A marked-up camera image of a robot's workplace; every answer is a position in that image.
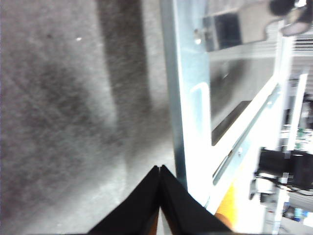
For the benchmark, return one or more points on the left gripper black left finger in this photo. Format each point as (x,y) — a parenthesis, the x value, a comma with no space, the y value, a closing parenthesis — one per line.
(137,210)

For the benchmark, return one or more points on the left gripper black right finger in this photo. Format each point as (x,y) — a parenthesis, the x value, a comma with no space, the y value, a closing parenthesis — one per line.
(185,213)

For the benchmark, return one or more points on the yellow corn cob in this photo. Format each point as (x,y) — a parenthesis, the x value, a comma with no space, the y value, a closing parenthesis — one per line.
(230,199)

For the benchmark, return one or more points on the black electronics box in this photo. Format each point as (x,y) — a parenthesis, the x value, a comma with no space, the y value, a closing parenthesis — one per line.
(286,166)

